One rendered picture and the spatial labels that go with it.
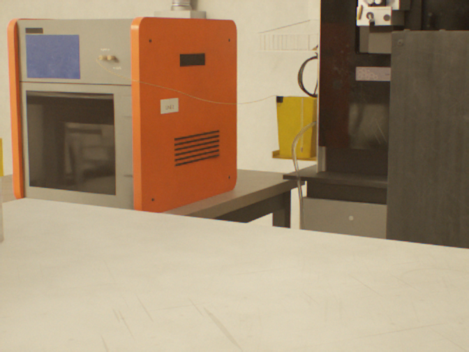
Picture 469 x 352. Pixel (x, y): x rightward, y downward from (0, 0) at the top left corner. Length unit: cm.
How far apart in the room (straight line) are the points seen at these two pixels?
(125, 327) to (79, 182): 137
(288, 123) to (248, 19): 136
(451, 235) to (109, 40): 93
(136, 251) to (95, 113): 113
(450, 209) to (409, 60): 21
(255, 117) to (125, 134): 183
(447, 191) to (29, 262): 63
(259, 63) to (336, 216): 151
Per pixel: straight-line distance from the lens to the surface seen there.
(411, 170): 122
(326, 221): 222
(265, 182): 229
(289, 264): 74
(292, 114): 233
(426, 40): 120
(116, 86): 186
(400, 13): 215
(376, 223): 218
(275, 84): 359
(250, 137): 366
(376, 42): 214
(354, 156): 228
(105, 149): 189
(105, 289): 68
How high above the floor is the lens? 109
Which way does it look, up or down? 9 degrees down
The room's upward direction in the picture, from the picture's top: straight up
